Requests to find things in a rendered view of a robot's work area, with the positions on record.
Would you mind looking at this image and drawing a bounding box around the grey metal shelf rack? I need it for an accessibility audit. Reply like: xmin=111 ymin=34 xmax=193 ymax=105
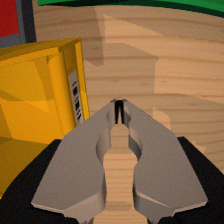
xmin=0 ymin=0 xmax=37 ymax=49

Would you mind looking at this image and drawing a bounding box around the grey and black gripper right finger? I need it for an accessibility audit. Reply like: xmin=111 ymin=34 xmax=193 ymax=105
xmin=119 ymin=99 xmax=224 ymax=224

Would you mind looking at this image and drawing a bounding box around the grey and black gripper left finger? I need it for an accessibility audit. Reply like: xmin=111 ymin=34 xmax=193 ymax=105
xmin=0 ymin=99 xmax=120 ymax=224

